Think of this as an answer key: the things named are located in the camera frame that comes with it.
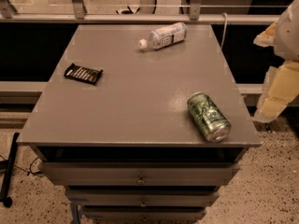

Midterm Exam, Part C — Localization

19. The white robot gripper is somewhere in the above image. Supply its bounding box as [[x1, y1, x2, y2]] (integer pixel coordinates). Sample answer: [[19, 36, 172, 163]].
[[253, 0, 299, 122]]

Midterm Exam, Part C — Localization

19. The green soda can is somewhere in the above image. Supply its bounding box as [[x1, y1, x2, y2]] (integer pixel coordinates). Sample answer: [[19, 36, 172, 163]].
[[187, 92, 232, 142]]

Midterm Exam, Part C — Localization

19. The clear plastic water bottle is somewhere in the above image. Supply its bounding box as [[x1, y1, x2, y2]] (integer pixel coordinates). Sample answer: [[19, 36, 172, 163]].
[[138, 22, 188, 50]]

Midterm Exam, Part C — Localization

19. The grey drawer cabinet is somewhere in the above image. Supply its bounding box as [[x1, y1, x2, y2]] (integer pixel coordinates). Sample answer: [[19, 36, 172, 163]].
[[17, 23, 262, 224]]

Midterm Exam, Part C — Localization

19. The black snack bar wrapper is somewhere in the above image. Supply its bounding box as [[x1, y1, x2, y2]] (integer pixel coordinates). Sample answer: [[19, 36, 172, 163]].
[[64, 63, 103, 85]]

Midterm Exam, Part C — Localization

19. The middle grey drawer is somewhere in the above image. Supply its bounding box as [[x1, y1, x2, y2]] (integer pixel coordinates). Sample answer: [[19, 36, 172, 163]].
[[65, 189, 219, 207]]

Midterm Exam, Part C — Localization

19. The grey drawer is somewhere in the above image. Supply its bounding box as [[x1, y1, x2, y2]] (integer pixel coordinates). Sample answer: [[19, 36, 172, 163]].
[[82, 206, 206, 221], [65, 189, 219, 207], [41, 162, 240, 187]]

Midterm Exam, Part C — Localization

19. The bottom grey drawer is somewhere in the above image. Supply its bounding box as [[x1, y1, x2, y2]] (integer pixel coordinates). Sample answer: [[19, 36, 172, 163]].
[[82, 206, 206, 221]]

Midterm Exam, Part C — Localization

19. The top grey drawer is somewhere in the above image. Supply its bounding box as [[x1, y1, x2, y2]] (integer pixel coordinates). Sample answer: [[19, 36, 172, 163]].
[[41, 162, 240, 187]]

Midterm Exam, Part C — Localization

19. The grey metal railing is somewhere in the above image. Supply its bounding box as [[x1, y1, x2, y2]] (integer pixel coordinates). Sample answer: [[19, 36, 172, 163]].
[[0, 0, 299, 26]]

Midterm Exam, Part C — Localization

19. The black pole on floor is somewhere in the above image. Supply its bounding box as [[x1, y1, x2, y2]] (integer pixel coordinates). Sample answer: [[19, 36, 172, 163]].
[[0, 133, 20, 208]]

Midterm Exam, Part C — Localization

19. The white hanging cable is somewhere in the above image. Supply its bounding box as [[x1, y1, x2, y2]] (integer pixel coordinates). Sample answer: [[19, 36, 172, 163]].
[[220, 12, 229, 49]]

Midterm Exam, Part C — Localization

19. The black floor cable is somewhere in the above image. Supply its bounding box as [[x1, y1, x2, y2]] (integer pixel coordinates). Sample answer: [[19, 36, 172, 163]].
[[0, 154, 43, 176]]

